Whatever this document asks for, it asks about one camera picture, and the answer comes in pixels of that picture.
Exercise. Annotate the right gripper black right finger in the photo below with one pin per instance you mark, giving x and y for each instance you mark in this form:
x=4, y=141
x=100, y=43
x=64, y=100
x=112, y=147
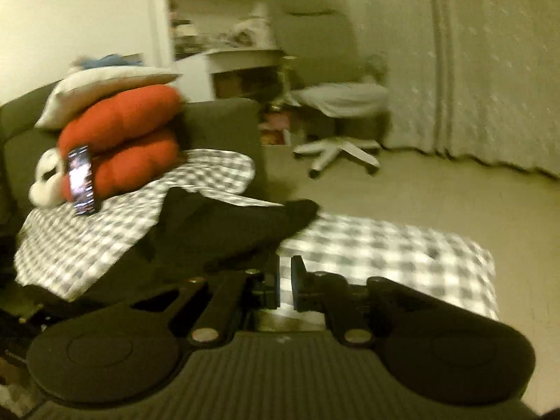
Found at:
x=355, y=314

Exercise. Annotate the dark green sofa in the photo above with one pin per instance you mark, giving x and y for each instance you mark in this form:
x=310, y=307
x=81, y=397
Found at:
x=230, y=125

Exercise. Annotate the black garment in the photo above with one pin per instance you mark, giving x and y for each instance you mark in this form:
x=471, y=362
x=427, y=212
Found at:
x=143, y=241

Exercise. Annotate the black smartphone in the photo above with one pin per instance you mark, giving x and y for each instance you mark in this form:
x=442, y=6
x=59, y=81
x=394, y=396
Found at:
x=80, y=175

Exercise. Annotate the orange flower cushion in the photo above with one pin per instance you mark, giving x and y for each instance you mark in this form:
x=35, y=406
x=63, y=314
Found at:
x=129, y=138

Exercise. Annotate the grey star curtain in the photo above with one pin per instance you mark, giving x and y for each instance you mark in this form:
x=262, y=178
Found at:
x=467, y=78

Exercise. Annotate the cream white pillow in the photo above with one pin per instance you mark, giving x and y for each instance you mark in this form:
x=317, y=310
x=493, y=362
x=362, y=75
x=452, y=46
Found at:
x=83, y=88

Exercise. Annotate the grey white office chair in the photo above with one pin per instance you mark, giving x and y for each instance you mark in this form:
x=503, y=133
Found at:
x=322, y=72

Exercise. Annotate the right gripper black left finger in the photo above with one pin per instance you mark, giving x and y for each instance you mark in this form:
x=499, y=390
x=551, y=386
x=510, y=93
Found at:
x=208, y=310

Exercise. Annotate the grey white checkered quilt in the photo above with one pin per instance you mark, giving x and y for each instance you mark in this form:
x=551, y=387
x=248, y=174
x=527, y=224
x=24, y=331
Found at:
x=443, y=265

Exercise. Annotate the white desk with shelves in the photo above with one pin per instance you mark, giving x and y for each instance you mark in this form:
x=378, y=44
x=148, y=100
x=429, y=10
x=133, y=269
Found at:
x=221, y=48

